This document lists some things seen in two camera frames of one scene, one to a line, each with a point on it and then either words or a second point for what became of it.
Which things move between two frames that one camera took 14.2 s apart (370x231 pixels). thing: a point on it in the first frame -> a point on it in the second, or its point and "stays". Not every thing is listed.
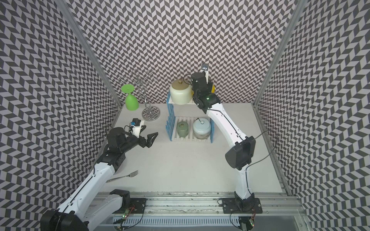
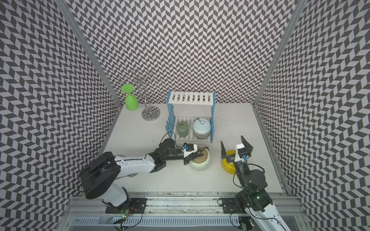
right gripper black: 210,85 -> 230,159
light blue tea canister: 202,128 stays
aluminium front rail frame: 178,211 stays
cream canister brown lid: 180,92 -> 202,162
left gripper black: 149,142 -> 188,159
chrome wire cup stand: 150,113 stays
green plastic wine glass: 131,102 stays
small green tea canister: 182,129 stays
